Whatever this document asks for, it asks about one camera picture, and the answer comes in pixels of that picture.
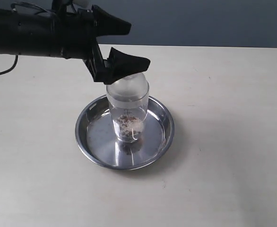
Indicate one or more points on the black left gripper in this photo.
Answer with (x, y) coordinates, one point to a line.
(76, 33)

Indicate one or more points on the round stainless steel plate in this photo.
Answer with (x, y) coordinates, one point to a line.
(126, 143)

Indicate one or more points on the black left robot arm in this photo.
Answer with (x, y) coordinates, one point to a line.
(27, 34)

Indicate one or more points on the clear plastic shaker bottle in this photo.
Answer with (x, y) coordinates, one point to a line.
(128, 102)

